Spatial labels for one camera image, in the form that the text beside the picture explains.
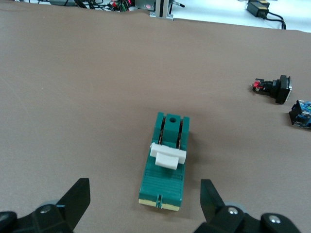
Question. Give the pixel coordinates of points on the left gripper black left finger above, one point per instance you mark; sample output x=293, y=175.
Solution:
x=56, y=216

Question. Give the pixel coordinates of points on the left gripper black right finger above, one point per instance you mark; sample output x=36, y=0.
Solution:
x=230, y=218

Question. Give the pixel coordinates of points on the brown table mat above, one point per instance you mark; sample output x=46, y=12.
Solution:
x=73, y=97

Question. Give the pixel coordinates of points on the green push button blue block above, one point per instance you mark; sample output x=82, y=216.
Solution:
x=302, y=114

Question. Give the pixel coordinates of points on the black power adapter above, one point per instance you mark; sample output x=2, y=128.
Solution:
x=257, y=8

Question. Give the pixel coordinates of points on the grey metal box red dot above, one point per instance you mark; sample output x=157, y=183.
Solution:
x=145, y=4

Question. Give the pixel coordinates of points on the black switch red tip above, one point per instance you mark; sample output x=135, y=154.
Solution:
x=281, y=89

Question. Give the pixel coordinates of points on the aluminium profile post with bracket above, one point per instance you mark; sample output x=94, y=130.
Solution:
x=161, y=9

